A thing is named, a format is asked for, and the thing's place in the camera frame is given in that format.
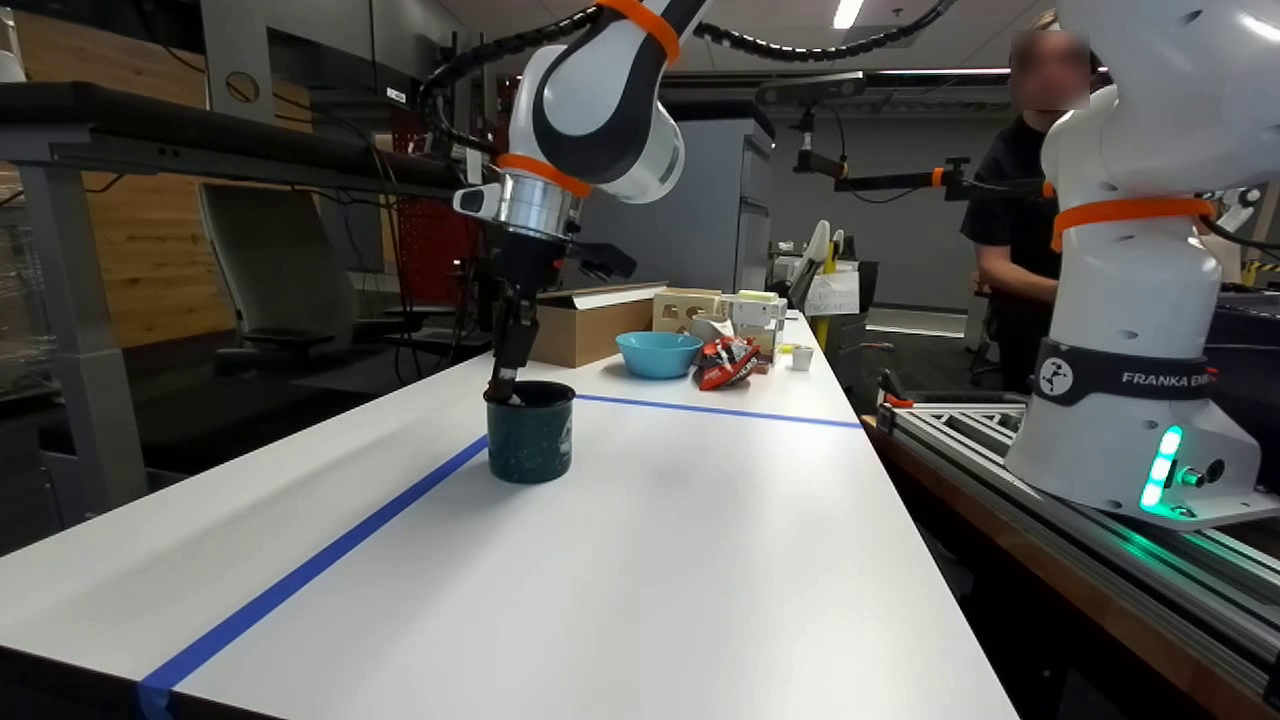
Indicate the aluminium frame rail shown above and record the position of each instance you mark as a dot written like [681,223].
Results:
[1134,574]

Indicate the dark teal mug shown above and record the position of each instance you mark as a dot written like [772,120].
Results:
[528,437]

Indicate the short blue tape line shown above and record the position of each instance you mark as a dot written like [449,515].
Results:
[723,411]

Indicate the person in black shirt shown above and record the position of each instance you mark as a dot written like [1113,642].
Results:
[1015,255]

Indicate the long blue tape line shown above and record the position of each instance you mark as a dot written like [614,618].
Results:
[307,574]

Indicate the white container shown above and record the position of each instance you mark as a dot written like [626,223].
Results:
[756,323]

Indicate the small white cup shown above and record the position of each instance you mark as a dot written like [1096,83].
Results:
[801,357]

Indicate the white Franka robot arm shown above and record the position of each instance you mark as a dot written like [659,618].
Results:
[1134,335]

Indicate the blue bowl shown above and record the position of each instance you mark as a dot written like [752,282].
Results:
[659,352]

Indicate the cardboard box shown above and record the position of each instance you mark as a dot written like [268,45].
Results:
[586,327]

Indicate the red cabinet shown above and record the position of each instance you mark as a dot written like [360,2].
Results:
[433,255]

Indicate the printed beige box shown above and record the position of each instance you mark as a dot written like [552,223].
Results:
[691,311]

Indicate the grey metal desk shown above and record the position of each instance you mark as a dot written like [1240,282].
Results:
[80,267]

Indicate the white yellow bottle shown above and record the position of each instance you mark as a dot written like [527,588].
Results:
[828,274]

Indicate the ceiling light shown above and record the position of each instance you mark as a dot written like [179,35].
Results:
[846,12]

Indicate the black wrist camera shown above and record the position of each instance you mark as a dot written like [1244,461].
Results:
[601,256]

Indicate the red black bag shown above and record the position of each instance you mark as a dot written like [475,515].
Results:
[731,363]

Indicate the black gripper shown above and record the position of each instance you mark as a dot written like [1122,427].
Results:
[517,278]

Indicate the black orange camera mount arm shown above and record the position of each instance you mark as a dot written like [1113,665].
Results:
[883,176]

